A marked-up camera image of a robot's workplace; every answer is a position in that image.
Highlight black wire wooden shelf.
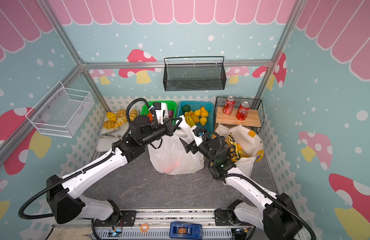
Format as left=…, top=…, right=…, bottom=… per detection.
left=214, top=97, right=265, bottom=134

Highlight yellow black snack bag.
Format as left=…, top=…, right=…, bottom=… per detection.
left=224, top=133, right=245, bottom=163

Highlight white canvas tote bag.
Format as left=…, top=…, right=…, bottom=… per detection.
left=215, top=124, right=264, bottom=177

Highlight green plastic basket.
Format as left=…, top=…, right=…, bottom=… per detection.
left=141, top=101, right=178, bottom=118

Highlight right red cola can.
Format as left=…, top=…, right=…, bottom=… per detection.
left=236, top=101, right=251, bottom=121

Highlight yellow pear fruit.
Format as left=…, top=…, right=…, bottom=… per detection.
left=200, top=107, right=209, bottom=118

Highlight orange rubber band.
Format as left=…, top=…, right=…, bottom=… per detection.
left=140, top=223, right=149, bottom=233

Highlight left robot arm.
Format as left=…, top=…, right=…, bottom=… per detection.
left=18, top=98, right=185, bottom=226

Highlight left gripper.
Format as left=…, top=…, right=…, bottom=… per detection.
left=141, top=117, right=183, bottom=147

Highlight black mesh wall basket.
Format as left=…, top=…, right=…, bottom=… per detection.
left=163, top=56, right=227, bottom=92

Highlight white cutting board tray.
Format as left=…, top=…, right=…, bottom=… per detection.
left=96, top=110, right=129, bottom=152

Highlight blue tape dispenser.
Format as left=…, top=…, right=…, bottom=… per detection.
left=169, top=222, right=203, bottom=240

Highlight red cola can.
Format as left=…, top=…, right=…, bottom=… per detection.
left=236, top=101, right=251, bottom=121
left=222, top=96, right=235, bottom=115

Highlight metal tongs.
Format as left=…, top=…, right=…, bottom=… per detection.
left=100, top=128, right=126, bottom=139

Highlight white plastic grocery bag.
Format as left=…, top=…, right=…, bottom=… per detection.
left=148, top=116, right=204, bottom=175

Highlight bread loaf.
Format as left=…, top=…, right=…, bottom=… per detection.
left=106, top=112, right=118, bottom=123

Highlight teal plastic basket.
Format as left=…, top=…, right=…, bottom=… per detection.
left=177, top=101, right=214, bottom=131

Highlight banana bunch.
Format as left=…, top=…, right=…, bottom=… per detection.
left=185, top=116, right=195, bottom=127

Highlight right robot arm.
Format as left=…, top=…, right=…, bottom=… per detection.
left=181, top=125, right=317, bottom=240

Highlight purple onion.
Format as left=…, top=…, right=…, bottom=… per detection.
left=168, top=110, right=174, bottom=118

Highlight white wire wall basket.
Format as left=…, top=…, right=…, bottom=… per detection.
left=26, top=82, right=95, bottom=138

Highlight left red cola can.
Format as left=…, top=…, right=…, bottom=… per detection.
left=222, top=96, right=235, bottom=115

